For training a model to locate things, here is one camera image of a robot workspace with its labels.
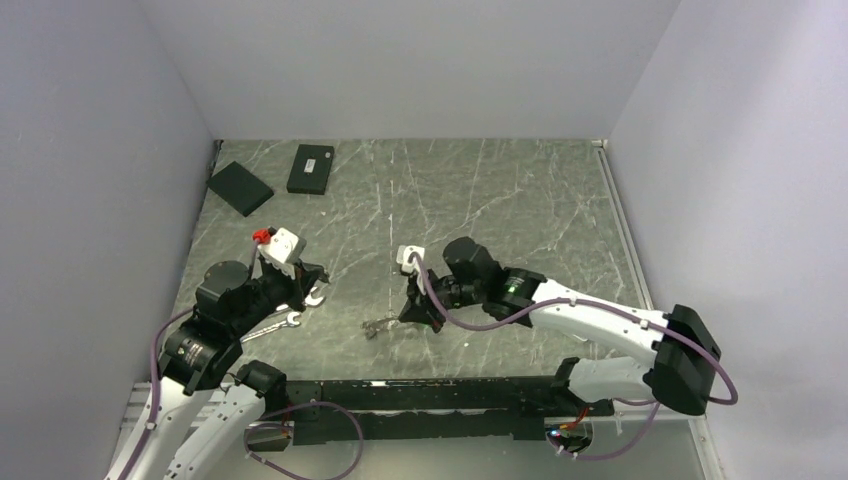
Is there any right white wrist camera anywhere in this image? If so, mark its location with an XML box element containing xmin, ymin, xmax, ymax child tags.
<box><xmin>395</xmin><ymin>245</ymin><xmax>426</xmax><ymax>276</ymax></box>

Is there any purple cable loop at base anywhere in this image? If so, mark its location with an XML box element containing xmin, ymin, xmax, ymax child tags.
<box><xmin>242</xmin><ymin>400</ymin><xmax>366</xmax><ymax>480</ymax></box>

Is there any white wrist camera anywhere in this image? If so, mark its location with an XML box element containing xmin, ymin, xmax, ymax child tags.
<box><xmin>395</xmin><ymin>245</ymin><xmax>426</xmax><ymax>276</ymax></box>
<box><xmin>252</xmin><ymin>227</ymin><xmax>307</xmax><ymax>279</ymax></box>

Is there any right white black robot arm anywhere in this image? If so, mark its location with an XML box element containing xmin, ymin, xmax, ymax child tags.
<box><xmin>396</xmin><ymin>237</ymin><xmax>739</xmax><ymax>416</ymax></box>

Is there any black flat box with label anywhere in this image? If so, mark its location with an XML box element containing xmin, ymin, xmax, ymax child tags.
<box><xmin>286</xmin><ymin>144</ymin><xmax>335</xmax><ymax>195</ymax></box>

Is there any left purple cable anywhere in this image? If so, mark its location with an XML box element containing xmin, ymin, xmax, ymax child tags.
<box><xmin>112</xmin><ymin>307</ymin><xmax>197</xmax><ymax>480</ymax></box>

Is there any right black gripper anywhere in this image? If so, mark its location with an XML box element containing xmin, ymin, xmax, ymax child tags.
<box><xmin>398</xmin><ymin>266</ymin><xmax>485</xmax><ymax>330</ymax></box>

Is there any small chrome combination wrench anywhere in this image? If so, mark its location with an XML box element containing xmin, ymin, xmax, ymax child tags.
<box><xmin>241</xmin><ymin>311</ymin><xmax>301</xmax><ymax>343</ymax></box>

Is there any aluminium frame rail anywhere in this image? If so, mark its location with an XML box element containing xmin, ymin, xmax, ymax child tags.
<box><xmin>591</xmin><ymin>139</ymin><xmax>655</xmax><ymax>310</ymax></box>

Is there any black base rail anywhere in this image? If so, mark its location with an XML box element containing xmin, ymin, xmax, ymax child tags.
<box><xmin>262</xmin><ymin>376</ymin><xmax>614</xmax><ymax>446</ymax></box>

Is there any large chrome combination wrench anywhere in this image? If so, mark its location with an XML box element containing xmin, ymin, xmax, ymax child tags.
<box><xmin>276</xmin><ymin>287</ymin><xmax>325</xmax><ymax>312</ymax></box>

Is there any black perforated box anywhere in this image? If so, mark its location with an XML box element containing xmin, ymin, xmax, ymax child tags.
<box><xmin>207</xmin><ymin>162</ymin><xmax>274</xmax><ymax>217</ymax></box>

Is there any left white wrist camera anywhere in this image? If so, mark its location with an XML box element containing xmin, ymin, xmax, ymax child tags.
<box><xmin>252</xmin><ymin>227</ymin><xmax>307</xmax><ymax>279</ymax></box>

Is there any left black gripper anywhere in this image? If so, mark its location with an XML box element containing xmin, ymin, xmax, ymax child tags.
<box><xmin>230</xmin><ymin>256</ymin><xmax>325</xmax><ymax>336</ymax></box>

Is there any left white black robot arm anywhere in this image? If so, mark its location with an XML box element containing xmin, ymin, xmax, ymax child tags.
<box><xmin>107</xmin><ymin>260</ymin><xmax>329</xmax><ymax>479</ymax></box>

